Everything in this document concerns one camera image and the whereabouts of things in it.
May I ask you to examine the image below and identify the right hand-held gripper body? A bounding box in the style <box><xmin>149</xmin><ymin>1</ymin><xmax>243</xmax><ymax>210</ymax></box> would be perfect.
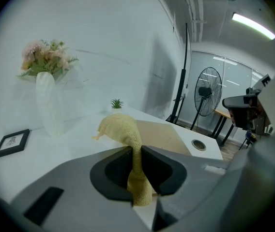
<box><xmin>247</xmin><ymin>73</ymin><xmax>273</xmax><ymax>136</ymax></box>

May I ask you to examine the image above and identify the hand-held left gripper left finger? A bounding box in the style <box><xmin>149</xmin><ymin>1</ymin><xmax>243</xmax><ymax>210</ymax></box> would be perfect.
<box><xmin>8</xmin><ymin>145</ymin><xmax>153</xmax><ymax>232</ymax></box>

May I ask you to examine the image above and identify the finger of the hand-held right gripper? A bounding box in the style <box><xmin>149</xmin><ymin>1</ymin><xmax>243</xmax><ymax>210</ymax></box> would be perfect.
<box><xmin>222</xmin><ymin>95</ymin><xmax>250</xmax><ymax>131</ymax></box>

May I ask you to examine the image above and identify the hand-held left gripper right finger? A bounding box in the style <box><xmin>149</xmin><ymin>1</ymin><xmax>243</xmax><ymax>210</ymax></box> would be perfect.
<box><xmin>141</xmin><ymin>145</ymin><xmax>228</xmax><ymax>232</ymax></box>

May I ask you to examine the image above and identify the tan notebook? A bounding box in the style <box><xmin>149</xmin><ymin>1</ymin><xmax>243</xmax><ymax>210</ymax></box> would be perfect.
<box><xmin>136</xmin><ymin>119</ymin><xmax>193</xmax><ymax>157</ymax></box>

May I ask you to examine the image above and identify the yellow cloth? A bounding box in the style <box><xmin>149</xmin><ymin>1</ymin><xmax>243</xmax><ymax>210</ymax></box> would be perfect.
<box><xmin>91</xmin><ymin>113</ymin><xmax>157</xmax><ymax>207</ymax></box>

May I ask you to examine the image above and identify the yellow wooden table black base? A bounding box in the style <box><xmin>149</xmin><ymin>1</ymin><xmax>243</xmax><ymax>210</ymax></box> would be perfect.
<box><xmin>211</xmin><ymin>109</ymin><xmax>235</xmax><ymax>147</ymax></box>

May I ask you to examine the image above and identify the black standing fan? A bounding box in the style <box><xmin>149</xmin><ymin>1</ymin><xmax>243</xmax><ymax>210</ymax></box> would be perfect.
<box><xmin>191</xmin><ymin>66</ymin><xmax>223</xmax><ymax>131</ymax></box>

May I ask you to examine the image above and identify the ceiling tube light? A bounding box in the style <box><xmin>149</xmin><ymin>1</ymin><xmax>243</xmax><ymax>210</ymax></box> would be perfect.
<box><xmin>231</xmin><ymin>12</ymin><xmax>275</xmax><ymax>40</ymax></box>

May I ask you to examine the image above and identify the small green potted plant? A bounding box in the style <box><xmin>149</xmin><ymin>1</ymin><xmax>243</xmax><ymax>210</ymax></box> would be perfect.
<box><xmin>110</xmin><ymin>98</ymin><xmax>124</xmax><ymax>115</ymax></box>

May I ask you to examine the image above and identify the white ceiling conduit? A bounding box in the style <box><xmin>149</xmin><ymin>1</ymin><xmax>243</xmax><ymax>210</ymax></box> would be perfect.
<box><xmin>181</xmin><ymin>0</ymin><xmax>206</xmax><ymax>43</ymax></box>

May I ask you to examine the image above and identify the pink artificial flower bouquet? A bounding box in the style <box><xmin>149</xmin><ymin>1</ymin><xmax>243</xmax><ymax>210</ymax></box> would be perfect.
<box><xmin>16</xmin><ymin>39</ymin><xmax>80</xmax><ymax>78</ymax></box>

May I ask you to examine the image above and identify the blue chair black frame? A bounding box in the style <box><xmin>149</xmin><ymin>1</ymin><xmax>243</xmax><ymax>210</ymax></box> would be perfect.
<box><xmin>239</xmin><ymin>129</ymin><xmax>259</xmax><ymax>151</ymax></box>

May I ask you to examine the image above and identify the black metal stand frame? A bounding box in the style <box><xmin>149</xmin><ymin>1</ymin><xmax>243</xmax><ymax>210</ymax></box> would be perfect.
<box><xmin>165</xmin><ymin>23</ymin><xmax>193</xmax><ymax>124</ymax></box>

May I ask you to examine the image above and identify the black picture frame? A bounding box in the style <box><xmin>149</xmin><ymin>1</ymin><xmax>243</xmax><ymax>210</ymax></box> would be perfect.
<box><xmin>0</xmin><ymin>129</ymin><xmax>31</xmax><ymax>159</ymax></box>

